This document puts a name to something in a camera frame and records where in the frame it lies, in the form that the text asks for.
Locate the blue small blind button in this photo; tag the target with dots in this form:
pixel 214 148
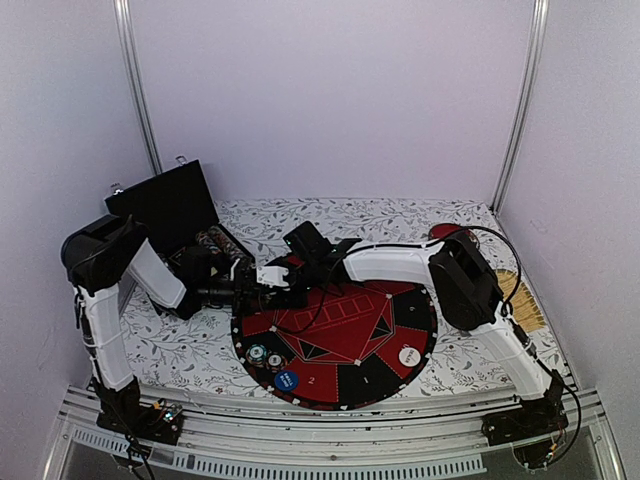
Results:
pixel 286 381

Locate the poker chip stack teal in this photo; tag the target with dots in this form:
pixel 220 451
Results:
pixel 257 355

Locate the poker chip row right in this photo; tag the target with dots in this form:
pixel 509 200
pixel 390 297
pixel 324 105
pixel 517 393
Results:
pixel 219 242

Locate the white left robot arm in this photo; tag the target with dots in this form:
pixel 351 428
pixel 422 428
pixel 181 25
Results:
pixel 96 257

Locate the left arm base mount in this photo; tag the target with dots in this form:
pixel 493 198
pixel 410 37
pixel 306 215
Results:
pixel 160 422

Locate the aluminium frame post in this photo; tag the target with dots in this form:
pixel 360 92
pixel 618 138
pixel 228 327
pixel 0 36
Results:
pixel 532 60
pixel 124 25

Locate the black poker chip case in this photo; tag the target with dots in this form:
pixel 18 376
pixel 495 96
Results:
pixel 175 206

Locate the woven bamboo tray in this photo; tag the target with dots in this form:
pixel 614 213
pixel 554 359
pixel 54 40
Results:
pixel 526 311

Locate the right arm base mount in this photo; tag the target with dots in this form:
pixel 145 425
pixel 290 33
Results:
pixel 531 419

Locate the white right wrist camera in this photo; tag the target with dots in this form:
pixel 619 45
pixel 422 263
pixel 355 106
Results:
pixel 273 276

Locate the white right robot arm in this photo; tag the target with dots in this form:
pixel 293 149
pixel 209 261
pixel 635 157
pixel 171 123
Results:
pixel 466 287

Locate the left aluminium frame post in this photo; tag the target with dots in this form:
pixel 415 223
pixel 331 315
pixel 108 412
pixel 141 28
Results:
pixel 124 25

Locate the floral table cloth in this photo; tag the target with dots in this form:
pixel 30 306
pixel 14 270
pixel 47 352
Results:
pixel 196 355

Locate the right aluminium frame post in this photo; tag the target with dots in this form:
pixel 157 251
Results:
pixel 532 60

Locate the poker chip stack red top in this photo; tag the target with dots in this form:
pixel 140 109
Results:
pixel 275 362

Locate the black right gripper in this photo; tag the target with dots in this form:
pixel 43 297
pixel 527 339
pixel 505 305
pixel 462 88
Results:
pixel 297 303

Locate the white dealer button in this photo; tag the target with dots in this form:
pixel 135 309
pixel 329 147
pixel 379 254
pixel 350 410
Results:
pixel 409 357

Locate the round red black poker mat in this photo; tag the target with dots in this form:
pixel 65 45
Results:
pixel 344 350

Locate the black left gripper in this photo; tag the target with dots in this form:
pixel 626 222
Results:
pixel 244 290

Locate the red floral round plate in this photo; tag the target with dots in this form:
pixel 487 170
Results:
pixel 442 230

